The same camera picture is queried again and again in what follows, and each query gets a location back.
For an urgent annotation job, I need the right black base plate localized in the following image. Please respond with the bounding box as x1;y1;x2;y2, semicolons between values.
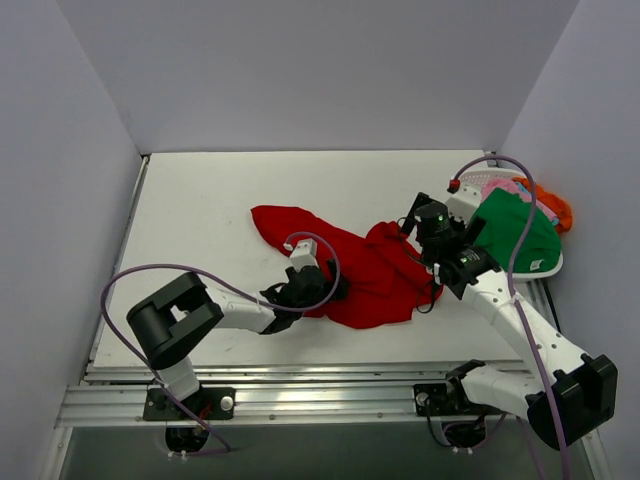
412;382;500;417

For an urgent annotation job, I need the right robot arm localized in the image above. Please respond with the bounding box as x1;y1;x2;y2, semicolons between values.
400;193;618;449

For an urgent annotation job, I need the aluminium rail frame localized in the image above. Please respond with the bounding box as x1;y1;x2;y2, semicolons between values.
54;279;599;429

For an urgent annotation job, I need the orange t-shirt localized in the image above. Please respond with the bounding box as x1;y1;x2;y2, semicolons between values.
513;177;573;235

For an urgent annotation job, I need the light blue t-shirt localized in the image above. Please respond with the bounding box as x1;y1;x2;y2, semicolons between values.
515;181;559;225

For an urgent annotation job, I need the green t-shirt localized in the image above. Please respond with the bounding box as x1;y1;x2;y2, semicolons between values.
474;191;562;274

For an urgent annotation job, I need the red t-shirt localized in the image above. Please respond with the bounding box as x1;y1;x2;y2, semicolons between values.
251;205;443;329

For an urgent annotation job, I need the pink t-shirt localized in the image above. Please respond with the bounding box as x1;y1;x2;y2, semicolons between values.
481;178;521;201

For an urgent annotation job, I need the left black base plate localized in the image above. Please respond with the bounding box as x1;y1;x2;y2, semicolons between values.
142;386;236;421

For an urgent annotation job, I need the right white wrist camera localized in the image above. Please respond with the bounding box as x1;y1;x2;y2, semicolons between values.
445;180;482;223

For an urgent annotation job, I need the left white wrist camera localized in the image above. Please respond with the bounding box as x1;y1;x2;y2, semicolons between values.
283;238;318;272

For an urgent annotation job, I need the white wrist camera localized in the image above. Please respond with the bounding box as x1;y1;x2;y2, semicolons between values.
445;180;482;223
283;238;318;272

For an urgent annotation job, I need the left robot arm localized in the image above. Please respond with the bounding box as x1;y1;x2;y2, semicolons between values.
127;260;351;419

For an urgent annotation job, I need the white laundry basket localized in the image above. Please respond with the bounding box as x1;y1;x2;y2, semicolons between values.
446;168;572;281

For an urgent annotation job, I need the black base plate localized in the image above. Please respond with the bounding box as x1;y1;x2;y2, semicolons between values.
412;382;500;417
142;386;236;421

